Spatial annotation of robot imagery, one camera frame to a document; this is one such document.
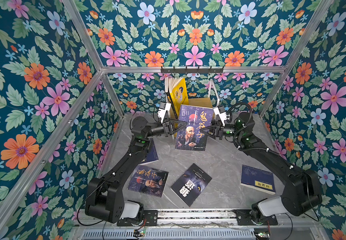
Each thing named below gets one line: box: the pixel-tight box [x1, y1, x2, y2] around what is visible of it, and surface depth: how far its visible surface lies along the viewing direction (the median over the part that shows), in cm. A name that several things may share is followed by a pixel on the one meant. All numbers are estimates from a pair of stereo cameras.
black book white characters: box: [170, 163, 213, 207], surface depth 85 cm
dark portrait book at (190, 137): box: [175, 104, 214, 151], surface depth 66 cm
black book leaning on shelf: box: [165, 77, 178, 119], surface depth 79 cm
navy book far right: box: [240, 164, 276, 195], surface depth 86 cm
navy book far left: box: [141, 138, 159, 164], surface depth 97 cm
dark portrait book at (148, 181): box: [126, 165, 169, 198], surface depth 86 cm
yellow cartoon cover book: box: [168, 77, 189, 118], surface depth 82 cm
